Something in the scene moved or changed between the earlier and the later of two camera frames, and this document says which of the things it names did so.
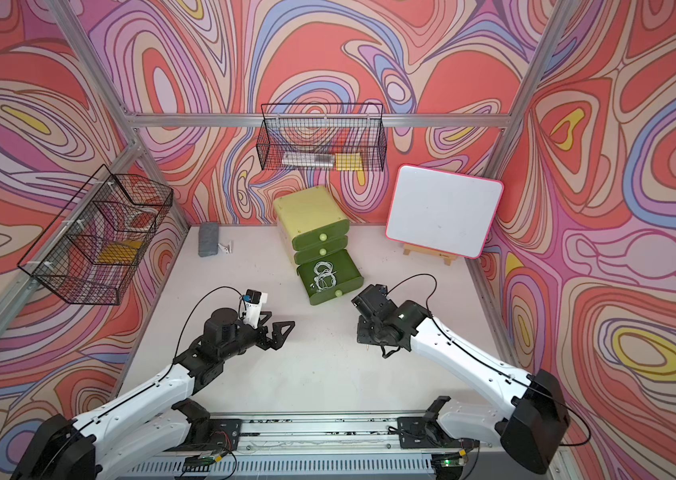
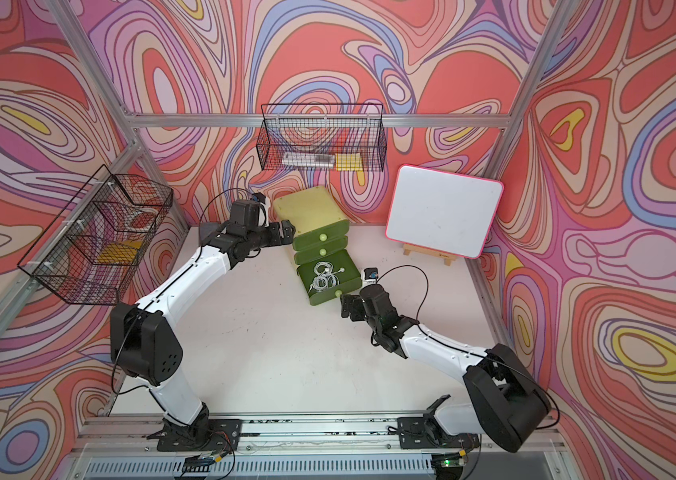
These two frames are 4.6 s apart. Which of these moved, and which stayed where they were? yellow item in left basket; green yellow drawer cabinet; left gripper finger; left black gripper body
Moved: left gripper finger; left black gripper body
Stayed: yellow item in left basket; green yellow drawer cabinet
